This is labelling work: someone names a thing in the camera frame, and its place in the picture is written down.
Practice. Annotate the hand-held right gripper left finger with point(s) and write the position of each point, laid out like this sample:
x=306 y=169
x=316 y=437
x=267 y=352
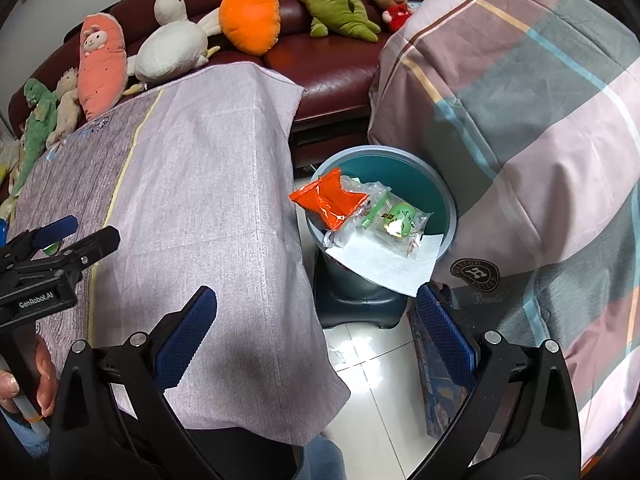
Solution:
x=185 y=335

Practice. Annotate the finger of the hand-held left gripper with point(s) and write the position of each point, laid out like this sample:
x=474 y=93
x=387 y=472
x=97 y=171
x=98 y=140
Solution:
x=100 y=242
x=60 y=229

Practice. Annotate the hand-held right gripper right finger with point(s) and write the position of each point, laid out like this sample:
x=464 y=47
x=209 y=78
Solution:
x=442 y=330

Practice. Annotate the white paper napkin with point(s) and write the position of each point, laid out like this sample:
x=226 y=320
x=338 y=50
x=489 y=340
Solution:
x=390 y=270

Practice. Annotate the clear plastic bag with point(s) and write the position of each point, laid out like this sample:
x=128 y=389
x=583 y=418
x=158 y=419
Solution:
x=380 y=195

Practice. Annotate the teal trash bin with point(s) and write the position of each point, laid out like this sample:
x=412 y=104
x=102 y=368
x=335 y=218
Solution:
x=395 y=175

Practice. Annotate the orange snack packet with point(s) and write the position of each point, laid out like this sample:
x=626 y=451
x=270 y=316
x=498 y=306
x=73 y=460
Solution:
x=330 y=200

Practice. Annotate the person's left hand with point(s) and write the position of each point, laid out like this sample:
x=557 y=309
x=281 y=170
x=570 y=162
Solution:
x=45 y=380

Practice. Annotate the lime green lid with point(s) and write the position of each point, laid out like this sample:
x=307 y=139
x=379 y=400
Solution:
x=51 y=248

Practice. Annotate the blue printed box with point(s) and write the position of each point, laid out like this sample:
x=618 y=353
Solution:
x=432 y=410

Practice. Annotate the cream plush toy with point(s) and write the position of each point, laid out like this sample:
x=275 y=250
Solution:
x=7 y=160

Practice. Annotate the green dinosaur plush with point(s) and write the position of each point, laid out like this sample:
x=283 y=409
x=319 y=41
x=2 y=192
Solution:
x=40 y=125

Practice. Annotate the grey cloth covered table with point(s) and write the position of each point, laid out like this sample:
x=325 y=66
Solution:
x=200 y=185

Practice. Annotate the beige doll plush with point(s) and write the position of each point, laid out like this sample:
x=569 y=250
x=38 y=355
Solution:
x=65 y=110

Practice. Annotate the pink carrot bunny plush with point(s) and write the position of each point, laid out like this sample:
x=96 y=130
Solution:
x=100 y=70

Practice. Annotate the person's right leg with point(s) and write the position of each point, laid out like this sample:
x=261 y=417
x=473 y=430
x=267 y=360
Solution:
x=325 y=460

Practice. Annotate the white goose plush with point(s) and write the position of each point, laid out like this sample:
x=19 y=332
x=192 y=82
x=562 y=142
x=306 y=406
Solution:
x=170 y=50

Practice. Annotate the plaid blanket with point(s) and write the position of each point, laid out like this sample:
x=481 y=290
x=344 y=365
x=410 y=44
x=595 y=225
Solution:
x=525 y=110

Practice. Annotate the orange carrot bunny plush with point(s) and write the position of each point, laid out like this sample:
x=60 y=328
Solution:
x=250 y=20

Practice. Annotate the dark red leather sofa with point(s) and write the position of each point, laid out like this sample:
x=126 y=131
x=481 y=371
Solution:
x=325 y=65

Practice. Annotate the brown teddy bear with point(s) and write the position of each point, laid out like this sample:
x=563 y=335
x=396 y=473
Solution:
x=395 y=10

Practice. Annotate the olive dinosaur plush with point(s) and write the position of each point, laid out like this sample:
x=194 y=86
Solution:
x=335 y=5

